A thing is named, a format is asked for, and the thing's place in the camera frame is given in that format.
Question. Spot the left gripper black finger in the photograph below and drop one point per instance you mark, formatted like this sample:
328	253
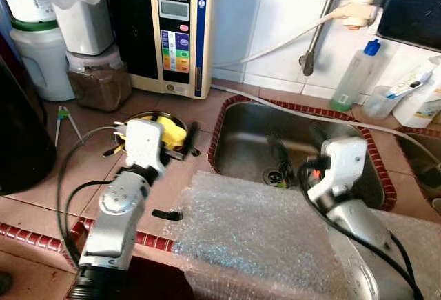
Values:
193	140

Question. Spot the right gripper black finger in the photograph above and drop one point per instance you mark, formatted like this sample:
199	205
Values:
281	158
322	132

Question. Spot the stainless steel bowl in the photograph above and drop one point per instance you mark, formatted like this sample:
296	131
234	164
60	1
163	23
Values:
145	116

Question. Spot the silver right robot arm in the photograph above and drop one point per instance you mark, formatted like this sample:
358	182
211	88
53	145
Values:
358	231

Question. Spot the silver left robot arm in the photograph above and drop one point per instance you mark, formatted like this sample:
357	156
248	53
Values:
117	210

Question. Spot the stainless steel sink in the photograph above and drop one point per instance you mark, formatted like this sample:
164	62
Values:
255	141

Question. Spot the black tape piece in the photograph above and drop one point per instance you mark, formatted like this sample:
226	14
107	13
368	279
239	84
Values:
165	214

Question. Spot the clear bottle with blue cap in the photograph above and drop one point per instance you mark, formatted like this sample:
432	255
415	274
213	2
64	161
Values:
351	79

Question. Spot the clear plastic cup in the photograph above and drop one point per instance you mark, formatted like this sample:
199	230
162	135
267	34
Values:
377	103

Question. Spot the clear bubble wrap sheet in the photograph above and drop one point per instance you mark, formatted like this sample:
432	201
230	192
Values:
255	238

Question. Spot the cream and black water ionizer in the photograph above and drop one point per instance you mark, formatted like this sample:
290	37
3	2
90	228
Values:
182	45

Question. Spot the white and green tube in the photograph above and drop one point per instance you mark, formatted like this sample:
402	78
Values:
406	85

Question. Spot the small steel side sink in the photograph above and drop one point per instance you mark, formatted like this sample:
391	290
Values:
420	162

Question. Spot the white detergent bottle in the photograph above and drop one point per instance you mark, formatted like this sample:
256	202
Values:
424	107

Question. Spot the clear jar of brown powder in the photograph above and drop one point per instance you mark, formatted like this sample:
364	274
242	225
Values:
100	86

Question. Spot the small tongs with green hinge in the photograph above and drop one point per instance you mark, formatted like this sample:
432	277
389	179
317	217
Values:
60	114

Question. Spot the cream faucet diverter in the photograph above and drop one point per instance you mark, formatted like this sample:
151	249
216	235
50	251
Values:
360	12

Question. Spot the black electric kettle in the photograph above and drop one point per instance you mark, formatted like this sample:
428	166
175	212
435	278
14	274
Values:
24	134

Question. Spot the dark blue plastic tray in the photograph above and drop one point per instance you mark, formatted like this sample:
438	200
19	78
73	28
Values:
413	3

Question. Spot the frosted white plastic container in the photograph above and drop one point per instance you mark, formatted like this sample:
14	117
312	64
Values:
83	21

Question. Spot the white jug with green lid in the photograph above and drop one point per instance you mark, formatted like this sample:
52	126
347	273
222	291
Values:
41	62

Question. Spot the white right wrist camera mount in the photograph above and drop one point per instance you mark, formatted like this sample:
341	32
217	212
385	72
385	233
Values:
341	162

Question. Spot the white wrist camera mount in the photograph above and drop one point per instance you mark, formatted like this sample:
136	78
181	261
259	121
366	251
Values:
341	162
143	145

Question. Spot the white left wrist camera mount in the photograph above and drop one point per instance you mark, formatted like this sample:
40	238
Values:
143	145

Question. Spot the steel wall faucet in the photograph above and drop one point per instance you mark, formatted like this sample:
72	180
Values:
320	31

